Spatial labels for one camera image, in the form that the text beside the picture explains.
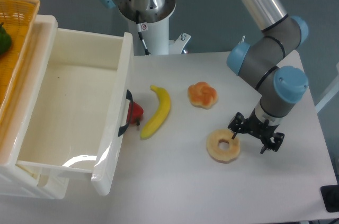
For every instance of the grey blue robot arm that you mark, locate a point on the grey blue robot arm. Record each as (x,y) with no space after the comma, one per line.
(280,87)

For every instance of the white plastic drawer cabinet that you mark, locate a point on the white plastic drawer cabinet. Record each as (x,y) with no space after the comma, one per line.
(25,118)

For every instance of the green bell pepper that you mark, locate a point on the green bell pepper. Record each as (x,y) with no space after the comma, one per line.
(5,40)

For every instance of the red bell pepper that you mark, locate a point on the red bell pepper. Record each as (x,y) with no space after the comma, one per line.
(135,114)

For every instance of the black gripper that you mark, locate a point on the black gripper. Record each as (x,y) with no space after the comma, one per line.
(256,128)

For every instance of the black device at table edge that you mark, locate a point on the black device at table edge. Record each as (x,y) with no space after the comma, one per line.
(330,197)

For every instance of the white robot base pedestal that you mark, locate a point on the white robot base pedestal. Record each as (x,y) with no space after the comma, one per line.
(148,22)

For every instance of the orange woven basket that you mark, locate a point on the orange woven basket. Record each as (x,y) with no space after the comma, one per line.
(18,17)

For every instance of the orange knotted bread roll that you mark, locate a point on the orange knotted bread roll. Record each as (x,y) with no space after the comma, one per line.
(202,95)

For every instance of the black drawer handle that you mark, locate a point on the black drawer handle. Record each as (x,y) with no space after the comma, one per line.
(126,116)

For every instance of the plain ring donut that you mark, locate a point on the plain ring donut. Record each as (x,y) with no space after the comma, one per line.
(222,147)

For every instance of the white plastic drawer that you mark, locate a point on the white plastic drawer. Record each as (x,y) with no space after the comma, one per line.
(80,116)

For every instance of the yellow banana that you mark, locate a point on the yellow banana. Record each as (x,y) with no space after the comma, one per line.
(159,117)

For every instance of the white metal table bracket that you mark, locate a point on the white metal table bracket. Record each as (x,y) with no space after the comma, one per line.
(177,46)

